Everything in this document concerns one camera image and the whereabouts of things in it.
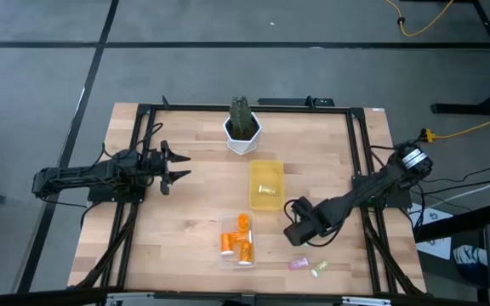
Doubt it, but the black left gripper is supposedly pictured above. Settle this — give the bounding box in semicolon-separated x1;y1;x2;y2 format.
142;139;192;196

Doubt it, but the pink medicine bottle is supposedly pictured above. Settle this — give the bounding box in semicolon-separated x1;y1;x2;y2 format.
288;257;311;272

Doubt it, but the orange medicine bottle white cap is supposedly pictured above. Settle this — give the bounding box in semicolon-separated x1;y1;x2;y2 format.
236;212;252;233
219;232;236;258
230;230;254;244
237;241;255;267

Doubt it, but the clear plastic bin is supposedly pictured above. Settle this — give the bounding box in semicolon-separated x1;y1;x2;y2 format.
218;210;257;270

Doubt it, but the yellow plastic bin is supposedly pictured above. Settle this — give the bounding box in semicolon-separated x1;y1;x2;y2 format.
248;159;286;213

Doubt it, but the white hexagonal plant pot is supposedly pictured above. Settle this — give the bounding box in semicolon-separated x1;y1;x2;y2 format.
222;111;264;156

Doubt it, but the green cactus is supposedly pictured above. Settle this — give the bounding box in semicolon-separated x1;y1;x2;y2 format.
229;95;255;140

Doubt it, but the white paper sheet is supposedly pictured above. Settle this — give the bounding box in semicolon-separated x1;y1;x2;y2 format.
409;202;442;227
416;236;453;261

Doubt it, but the black power strip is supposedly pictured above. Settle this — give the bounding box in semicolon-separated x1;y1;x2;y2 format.
257;96;336;108

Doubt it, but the person's shoe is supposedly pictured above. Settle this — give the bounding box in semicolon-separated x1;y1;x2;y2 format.
453;243;489;288

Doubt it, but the black desk stand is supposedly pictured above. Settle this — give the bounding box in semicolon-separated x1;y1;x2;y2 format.
430;0;490;116

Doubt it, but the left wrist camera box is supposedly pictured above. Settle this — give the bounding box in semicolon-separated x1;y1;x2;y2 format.
144;150;162;172

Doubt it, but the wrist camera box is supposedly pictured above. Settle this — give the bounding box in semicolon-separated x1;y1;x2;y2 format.
144;150;162;172
291;195;314;216

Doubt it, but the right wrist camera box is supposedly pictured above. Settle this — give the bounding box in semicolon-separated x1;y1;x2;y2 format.
291;195;314;216

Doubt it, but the black aluminium table frame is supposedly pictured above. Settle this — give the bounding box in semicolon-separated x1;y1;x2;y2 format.
68;95;427;298

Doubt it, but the yellow cord with plug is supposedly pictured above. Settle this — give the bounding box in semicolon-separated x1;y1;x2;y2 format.
420;120;490;144

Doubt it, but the white cable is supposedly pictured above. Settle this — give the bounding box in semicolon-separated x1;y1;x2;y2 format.
429;171;490;210

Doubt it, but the yellow extension cord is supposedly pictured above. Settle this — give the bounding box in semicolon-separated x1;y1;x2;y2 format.
384;0;455;38

